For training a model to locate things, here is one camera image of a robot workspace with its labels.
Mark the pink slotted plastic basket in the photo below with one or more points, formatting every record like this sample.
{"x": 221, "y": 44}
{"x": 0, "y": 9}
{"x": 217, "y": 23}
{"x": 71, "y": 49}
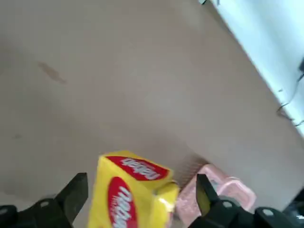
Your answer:
{"x": 237, "y": 192}

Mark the yellow wafer box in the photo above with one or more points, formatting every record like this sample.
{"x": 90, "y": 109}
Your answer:
{"x": 133, "y": 197}

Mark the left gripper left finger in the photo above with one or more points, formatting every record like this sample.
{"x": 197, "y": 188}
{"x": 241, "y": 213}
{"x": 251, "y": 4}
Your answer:
{"x": 47, "y": 213}

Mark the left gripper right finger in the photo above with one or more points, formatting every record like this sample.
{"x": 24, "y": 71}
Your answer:
{"x": 225, "y": 217}

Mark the white desk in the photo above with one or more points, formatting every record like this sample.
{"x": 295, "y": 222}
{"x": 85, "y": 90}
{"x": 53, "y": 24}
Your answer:
{"x": 273, "y": 35}

